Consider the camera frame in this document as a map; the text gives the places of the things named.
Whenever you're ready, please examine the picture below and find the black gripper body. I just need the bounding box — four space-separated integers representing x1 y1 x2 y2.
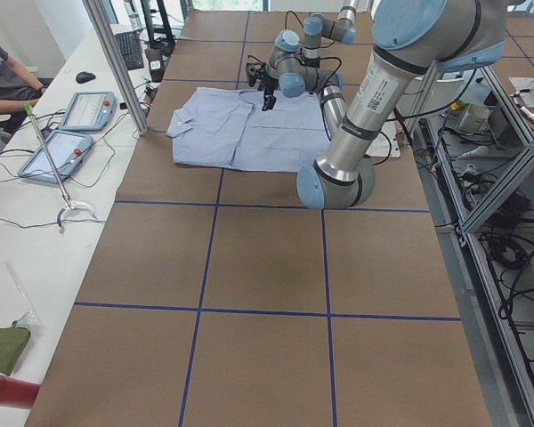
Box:
246 55 277 95

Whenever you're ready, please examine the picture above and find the light blue striped dress shirt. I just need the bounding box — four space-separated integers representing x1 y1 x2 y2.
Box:
166 87 329 173

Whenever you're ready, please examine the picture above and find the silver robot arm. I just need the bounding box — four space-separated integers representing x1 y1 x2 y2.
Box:
302 1 360 68
246 0 509 209

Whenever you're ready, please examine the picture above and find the black keyboard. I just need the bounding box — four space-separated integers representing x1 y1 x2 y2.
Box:
114 31 144 70

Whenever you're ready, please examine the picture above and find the upper blue teach pendant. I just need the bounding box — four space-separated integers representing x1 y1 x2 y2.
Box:
58 92 116 132

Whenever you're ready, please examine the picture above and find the blue teach pendant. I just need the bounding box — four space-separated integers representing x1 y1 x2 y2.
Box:
58 92 116 132
17 131 93 184

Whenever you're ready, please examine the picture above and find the black computer mouse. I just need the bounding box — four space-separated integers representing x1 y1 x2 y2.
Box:
75 71 96 85

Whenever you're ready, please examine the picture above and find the lower blue teach pendant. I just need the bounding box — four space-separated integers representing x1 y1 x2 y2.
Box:
17 131 93 184

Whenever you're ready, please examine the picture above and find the reacher grabber stick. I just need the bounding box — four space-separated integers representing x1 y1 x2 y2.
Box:
24 103 97 233

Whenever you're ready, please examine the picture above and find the seated person in grey shirt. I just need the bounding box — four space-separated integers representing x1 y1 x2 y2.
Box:
0 46 47 133

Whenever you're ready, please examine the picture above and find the clear plastic bag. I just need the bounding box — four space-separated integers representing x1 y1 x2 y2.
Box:
0 262 44 354

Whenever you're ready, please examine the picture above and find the green cloth pouch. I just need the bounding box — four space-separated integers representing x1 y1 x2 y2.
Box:
0 326 31 376

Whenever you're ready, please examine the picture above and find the red cylinder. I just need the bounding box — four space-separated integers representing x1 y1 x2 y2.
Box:
0 375 41 409

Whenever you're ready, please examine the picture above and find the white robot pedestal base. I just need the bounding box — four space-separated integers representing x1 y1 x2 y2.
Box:
367 122 401 158

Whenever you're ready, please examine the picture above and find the aluminium frame post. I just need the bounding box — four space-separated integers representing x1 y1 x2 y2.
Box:
82 0 149 136

